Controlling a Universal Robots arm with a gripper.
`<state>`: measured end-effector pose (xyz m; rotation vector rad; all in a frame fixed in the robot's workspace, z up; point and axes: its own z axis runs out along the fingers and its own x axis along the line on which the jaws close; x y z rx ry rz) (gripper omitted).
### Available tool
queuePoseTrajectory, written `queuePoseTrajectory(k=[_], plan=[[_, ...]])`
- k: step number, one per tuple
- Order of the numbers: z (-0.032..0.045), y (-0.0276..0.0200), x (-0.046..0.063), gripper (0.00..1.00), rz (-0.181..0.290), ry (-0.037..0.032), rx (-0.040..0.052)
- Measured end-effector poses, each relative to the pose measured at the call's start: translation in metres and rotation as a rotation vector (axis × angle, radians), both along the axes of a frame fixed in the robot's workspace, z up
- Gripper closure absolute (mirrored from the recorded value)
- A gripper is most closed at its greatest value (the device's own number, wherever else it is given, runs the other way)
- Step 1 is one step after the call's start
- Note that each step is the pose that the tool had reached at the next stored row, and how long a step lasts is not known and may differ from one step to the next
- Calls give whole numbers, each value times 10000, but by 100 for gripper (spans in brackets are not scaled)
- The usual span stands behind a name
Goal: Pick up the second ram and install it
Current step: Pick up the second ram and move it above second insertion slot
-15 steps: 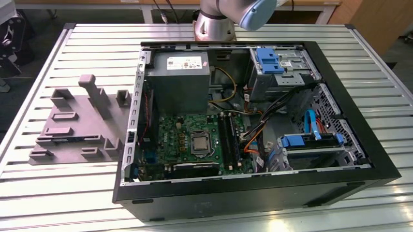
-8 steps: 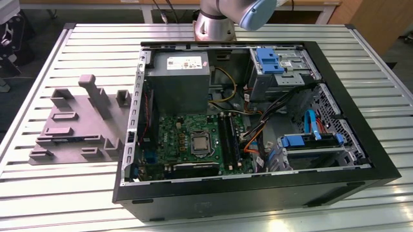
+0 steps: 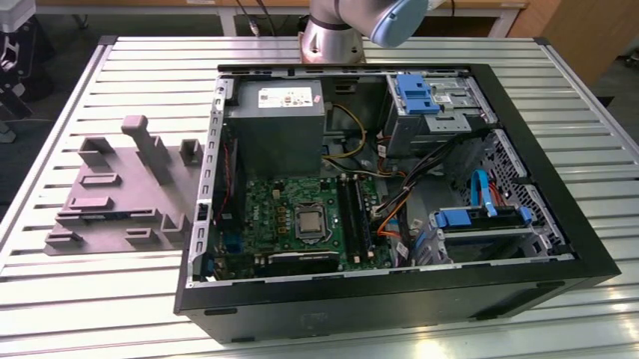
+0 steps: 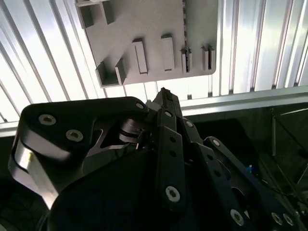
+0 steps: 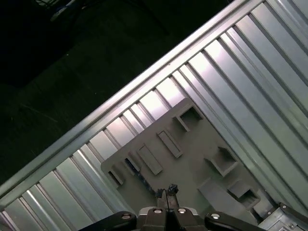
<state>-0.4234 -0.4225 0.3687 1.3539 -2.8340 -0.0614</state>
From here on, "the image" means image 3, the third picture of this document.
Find empty black RAM slot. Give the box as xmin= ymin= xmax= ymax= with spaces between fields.
xmin=337 ymin=174 xmax=359 ymax=263

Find wooden cabinet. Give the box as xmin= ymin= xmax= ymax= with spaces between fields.
xmin=509 ymin=0 xmax=639 ymax=89

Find black open PC case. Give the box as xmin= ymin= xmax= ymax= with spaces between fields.
xmin=173 ymin=63 xmax=622 ymax=343

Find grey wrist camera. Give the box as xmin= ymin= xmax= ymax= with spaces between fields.
xmin=0 ymin=0 xmax=27 ymax=24

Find black hanging cable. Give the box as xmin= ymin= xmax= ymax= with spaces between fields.
xmin=237 ymin=0 xmax=262 ymax=38

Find silver CPU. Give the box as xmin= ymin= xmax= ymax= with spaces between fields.
xmin=297 ymin=213 xmax=325 ymax=232

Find green motherboard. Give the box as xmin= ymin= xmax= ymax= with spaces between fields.
xmin=213 ymin=174 xmax=396 ymax=280

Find black chair wheel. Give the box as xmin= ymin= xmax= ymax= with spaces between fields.
xmin=617 ymin=46 xmax=639 ymax=70

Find RAM stick with blue label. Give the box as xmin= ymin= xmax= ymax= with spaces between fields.
xmin=78 ymin=212 xmax=153 ymax=221

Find installed RAM stick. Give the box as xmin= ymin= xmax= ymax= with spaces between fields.
xmin=351 ymin=179 xmax=375 ymax=261

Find metal disk bay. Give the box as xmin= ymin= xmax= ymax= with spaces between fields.
xmin=409 ymin=209 xmax=576 ymax=266

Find CPU socket with metal cover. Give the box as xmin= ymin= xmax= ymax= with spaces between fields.
xmin=291 ymin=201 xmax=334 ymax=243

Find grey power supply unit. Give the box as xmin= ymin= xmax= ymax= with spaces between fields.
xmin=222 ymin=77 xmax=329 ymax=180

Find hard disk in blue carrier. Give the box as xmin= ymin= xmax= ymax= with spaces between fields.
xmin=432 ymin=207 xmax=534 ymax=231

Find blue plastic drive carrier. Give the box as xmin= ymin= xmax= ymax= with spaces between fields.
xmin=394 ymin=74 xmax=442 ymax=115

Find black wire bundle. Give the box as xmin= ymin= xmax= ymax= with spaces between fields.
xmin=371 ymin=130 xmax=494 ymax=218

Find blue flat data wire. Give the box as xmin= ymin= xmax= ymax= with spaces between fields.
xmin=472 ymin=168 xmax=501 ymax=218

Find black graphics card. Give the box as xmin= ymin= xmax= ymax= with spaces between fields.
xmin=253 ymin=251 xmax=341 ymax=278

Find grey parts rack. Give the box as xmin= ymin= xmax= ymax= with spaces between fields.
xmin=43 ymin=114 xmax=206 ymax=258

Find orange data wire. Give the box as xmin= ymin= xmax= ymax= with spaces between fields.
xmin=375 ymin=211 xmax=401 ymax=239

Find yellow power wires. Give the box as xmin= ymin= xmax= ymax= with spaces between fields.
xmin=322 ymin=103 xmax=369 ymax=175

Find metal drive cage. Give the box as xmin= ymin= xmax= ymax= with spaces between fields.
xmin=383 ymin=73 xmax=501 ymax=158

